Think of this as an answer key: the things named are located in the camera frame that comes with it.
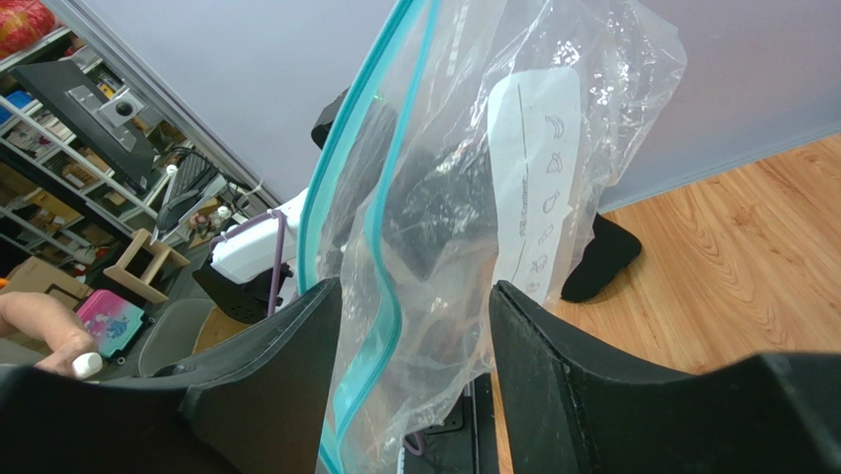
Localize black cap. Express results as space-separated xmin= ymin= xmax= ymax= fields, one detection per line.
xmin=561 ymin=214 xmax=643 ymax=303

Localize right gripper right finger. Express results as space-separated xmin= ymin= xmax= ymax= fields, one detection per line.
xmin=489 ymin=281 xmax=840 ymax=473

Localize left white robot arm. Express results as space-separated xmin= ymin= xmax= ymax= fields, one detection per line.
xmin=194 ymin=141 xmax=386 ymax=314

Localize person's hand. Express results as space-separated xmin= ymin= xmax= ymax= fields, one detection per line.
xmin=1 ymin=291 xmax=99 ymax=379

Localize pink lunch box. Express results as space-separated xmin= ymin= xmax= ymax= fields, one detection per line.
xmin=76 ymin=289 xmax=145 ymax=359

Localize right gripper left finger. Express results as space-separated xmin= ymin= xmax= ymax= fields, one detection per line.
xmin=1 ymin=278 xmax=342 ymax=473

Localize storage shelf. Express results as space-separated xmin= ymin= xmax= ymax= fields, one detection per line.
xmin=1 ymin=1 xmax=262 ymax=277

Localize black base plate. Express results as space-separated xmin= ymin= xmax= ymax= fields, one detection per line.
xmin=397 ymin=374 xmax=499 ymax=474

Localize clear zip top bag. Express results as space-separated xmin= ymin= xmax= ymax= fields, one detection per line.
xmin=297 ymin=1 xmax=687 ymax=473

